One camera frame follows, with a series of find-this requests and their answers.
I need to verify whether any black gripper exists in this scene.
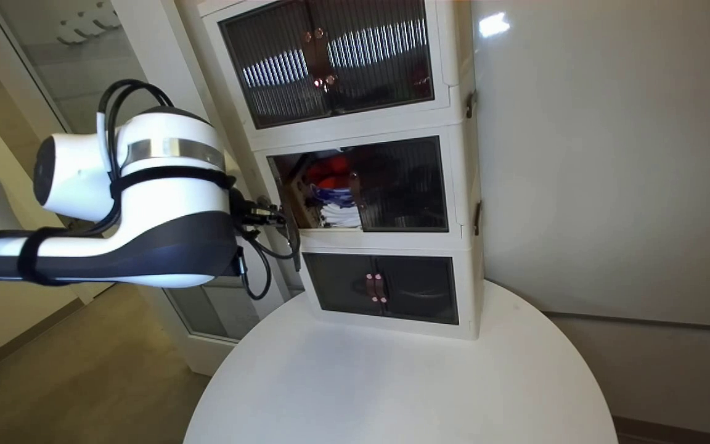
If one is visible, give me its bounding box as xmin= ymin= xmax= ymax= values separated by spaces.
xmin=229 ymin=191 xmax=299 ymax=237

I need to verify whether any red soft item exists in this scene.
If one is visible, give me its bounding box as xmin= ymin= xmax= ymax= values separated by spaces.
xmin=303 ymin=157 xmax=356 ymax=191

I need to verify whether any white blue item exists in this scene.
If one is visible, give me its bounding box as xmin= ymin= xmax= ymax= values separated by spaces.
xmin=312 ymin=186 xmax=366 ymax=233

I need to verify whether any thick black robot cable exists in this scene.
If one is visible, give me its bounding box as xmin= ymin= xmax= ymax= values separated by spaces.
xmin=235 ymin=194 xmax=302 ymax=303

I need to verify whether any glossy white wall board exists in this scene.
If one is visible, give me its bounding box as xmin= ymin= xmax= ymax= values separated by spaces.
xmin=476 ymin=0 xmax=710 ymax=338

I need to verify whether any white stacked shelf cabinet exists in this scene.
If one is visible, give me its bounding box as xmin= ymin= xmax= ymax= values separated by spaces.
xmin=175 ymin=0 xmax=489 ymax=340

